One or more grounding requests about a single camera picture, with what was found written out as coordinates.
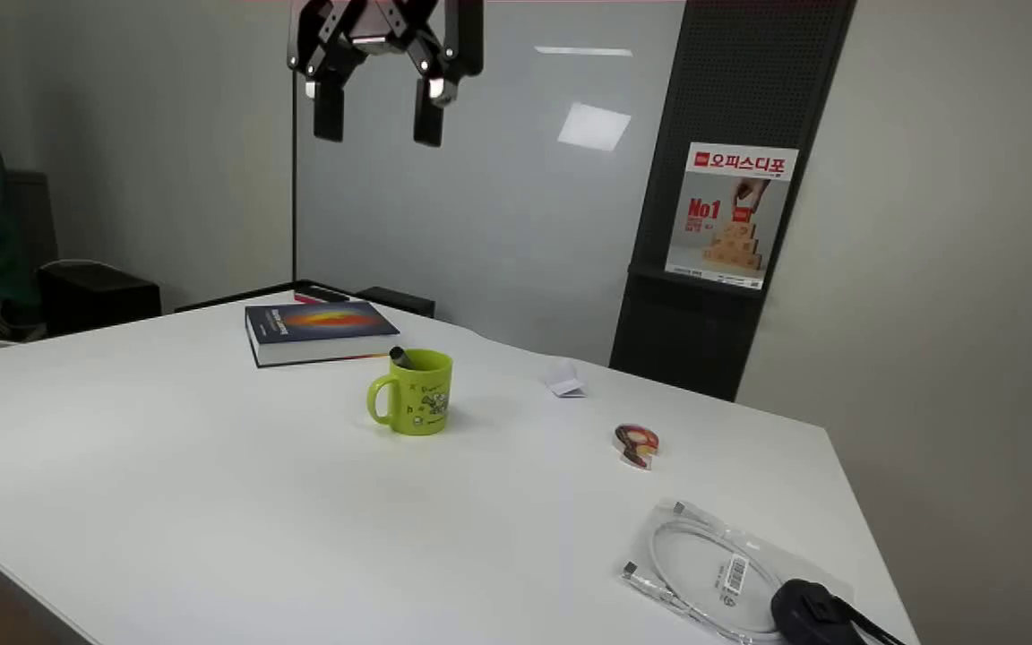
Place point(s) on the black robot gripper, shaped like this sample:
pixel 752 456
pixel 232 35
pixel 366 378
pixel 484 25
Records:
pixel 440 35

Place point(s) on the glass partition panel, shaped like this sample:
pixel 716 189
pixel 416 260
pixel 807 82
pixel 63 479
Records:
pixel 520 221

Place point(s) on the dark blue hardcover book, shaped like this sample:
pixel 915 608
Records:
pixel 293 334

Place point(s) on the yellow-green ceramic mug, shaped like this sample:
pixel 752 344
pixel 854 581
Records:
pixel 413 399

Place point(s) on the small white paper piece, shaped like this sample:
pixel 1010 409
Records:
pixel 565 382

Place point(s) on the red and white poster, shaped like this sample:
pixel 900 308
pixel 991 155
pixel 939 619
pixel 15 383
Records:
pixel 729 213

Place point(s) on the dark display stand panel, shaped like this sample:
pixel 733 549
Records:
pixel 742 105

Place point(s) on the black chair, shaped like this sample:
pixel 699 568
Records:
pixel 72 290

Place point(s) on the black adapter with strap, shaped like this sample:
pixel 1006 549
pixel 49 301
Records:
pixel 807 615

